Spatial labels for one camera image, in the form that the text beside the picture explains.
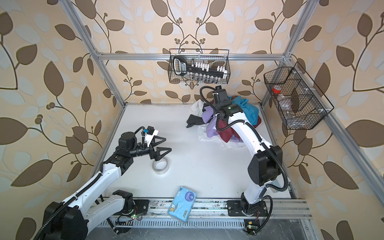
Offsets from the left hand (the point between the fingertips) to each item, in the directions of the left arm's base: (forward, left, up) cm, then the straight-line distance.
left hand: (168, 144), depth 74 cm
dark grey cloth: (+31, -11, -19) cm, 38 cm away
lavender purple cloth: (+15, -23, -6) cm, 28 cm away
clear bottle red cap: (+14, -60, +11) cm, 62 cm away
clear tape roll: (-7, +6, -19) cm, 22 cm away
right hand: (+23, -29, +5) cm, 38 cm away
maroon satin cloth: (+11, -31, -5) cm, 33 cm away
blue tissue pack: (-25, -8, -14) cm, 30 cm away
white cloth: (+42, -12, -19) cm, 48 cm away
